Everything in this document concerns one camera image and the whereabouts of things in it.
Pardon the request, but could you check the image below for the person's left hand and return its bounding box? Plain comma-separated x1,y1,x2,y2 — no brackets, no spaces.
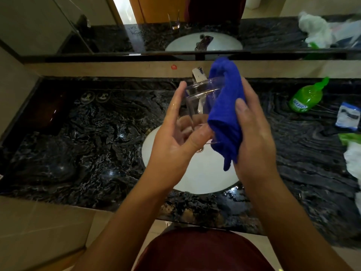
145,81,214,192

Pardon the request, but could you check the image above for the person's right forearm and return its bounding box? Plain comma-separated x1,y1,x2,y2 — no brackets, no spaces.
242,178,353,271

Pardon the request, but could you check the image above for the chrome sink faucet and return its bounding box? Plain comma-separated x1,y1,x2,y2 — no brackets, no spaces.
192,67,212,114

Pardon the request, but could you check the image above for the green squeeze bottle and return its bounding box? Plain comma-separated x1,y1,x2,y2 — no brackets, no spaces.
288,77,330,113

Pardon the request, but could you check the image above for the blue and white packet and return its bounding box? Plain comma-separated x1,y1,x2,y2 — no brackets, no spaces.
335,102,361,131

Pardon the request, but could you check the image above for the person's left forearm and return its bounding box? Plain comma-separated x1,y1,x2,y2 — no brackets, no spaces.
72,178,177,271

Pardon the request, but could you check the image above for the white oval sink basin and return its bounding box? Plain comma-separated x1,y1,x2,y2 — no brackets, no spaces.
142,121,240,195

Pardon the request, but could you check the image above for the green plastic bag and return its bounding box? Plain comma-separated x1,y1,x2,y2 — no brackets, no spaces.
338,133,361,146

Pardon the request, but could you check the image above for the person's right hand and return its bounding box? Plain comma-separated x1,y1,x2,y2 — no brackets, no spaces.
233,77,280,193

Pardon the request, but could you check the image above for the wall mirror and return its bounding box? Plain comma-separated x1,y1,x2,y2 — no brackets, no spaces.
0,0,361,60

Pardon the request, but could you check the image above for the blue microfibre cloth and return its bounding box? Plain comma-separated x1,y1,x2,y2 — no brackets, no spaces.
207,57,247,171

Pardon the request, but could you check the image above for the white plastic bag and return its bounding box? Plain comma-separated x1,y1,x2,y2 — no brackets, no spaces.
344,142,361,215

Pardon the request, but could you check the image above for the person's maroon shirt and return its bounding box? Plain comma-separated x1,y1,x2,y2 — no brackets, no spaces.
134,227,275,271

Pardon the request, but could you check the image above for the clear drinking glass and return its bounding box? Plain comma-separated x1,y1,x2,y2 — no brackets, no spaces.
185,77,226,145

